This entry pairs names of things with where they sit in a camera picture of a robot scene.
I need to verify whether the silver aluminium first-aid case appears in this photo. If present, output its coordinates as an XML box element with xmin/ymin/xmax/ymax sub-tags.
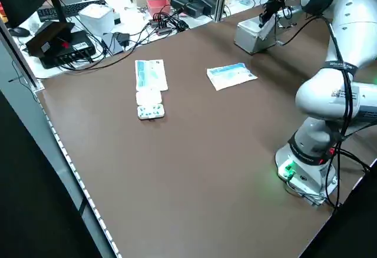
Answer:
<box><xmin>234</xmin><ymin>15</ymin><xmax>280</xmax><ymax>55</ymax></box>

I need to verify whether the wide blue white pouch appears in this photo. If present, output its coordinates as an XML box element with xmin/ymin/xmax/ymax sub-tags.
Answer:
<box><xmin>206</xmin><ymin>62</ymin><xmax>259</xmax><ymax>91</ymax></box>

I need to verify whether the black usb hub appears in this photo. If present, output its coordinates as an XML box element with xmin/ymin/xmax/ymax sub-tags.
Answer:
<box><xmin>148</xmin><ymin>18</ymin><xmax>175</xmax><ymax>37</ymax></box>

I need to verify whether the red plastic bin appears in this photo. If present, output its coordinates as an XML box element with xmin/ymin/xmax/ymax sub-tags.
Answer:
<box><xmin>146</xmin><ymin>0</ymin><xmax>173</xmax><ymax>21</ymax></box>

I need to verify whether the long blue white pouch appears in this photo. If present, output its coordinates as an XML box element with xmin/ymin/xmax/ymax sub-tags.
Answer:
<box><xmin>134</xmin><ymin>59</ymin><xmax>169</xmax><ymax>92</ymax></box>

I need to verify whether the plain white plastic box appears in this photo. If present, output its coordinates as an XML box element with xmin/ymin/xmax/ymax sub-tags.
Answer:
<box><xmin>135</xmin><ymin>88</ymin><xmax>163</xmax><ymax>106</ymax></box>

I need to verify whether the black power adapter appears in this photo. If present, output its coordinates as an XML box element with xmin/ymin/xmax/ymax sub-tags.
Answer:
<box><xmin>113</xmin><ymin>32</ymin><xmax>131</xmax><ymax>47</ymax></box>

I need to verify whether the flat grey box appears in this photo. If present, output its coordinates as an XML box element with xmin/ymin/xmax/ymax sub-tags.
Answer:
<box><xmin>101</xmin><ymin>32</ymin><xmax>124</xmax><ymax>56</ymax></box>

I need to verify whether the white box-shaped appliance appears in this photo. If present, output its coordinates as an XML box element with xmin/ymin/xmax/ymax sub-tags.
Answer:
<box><xmin>78</xmin><ymin>4</ymin><xmax>122</xmax><ymax>35</ymax></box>

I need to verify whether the black computer keyboard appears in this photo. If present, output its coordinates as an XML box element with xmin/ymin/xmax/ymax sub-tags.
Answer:
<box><xmin>37</xmin><ymin>0</ymin><xmax>108</xmax><ymax>22</ymax></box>

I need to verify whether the black electronics box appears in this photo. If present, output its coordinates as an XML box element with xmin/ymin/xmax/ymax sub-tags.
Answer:
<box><xmin>25</xmin><ymin>21</ymin><xmax>97</xmax><ymax>70</ymax></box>

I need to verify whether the black computer mouse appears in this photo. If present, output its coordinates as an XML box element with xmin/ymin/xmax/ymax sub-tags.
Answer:
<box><xmin>8</xmin><ymin>27</ymin><xmax>31</xmax><ymax>38</ymax></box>

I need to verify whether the black cable with silver plug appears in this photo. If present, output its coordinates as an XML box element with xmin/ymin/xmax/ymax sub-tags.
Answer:
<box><xmin>275</xmin><ymin>1</ymin><xmax>310</xmax><ymax>47</ymax></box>

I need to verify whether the aluminium frame profile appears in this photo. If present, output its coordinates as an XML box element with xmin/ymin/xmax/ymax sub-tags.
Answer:
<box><xmin>0</xmin><ymin>19</ymin><xmax>45</xmax><ymax>94</ymax></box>

